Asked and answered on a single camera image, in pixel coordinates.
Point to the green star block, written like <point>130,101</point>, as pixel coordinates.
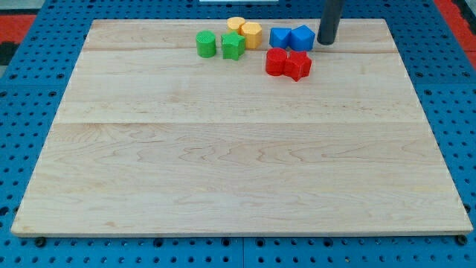
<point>233,45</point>

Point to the blue pentagon cube block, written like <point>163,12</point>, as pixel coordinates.
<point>301,38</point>

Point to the red cylinder block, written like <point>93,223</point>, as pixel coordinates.
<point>275,61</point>

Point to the yellow cylinder block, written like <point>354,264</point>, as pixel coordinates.
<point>234,24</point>

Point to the yellow hexagon block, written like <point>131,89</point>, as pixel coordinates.
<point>252,31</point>

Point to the light wooden board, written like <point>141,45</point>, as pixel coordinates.
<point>151,140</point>

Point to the red star block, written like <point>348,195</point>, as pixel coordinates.
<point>297,65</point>

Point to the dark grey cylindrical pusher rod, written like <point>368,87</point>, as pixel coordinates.
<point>330,20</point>

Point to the green cylinder block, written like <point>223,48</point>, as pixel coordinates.
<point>206,44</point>

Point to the blue triangular block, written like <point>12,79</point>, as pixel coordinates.
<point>279,37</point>

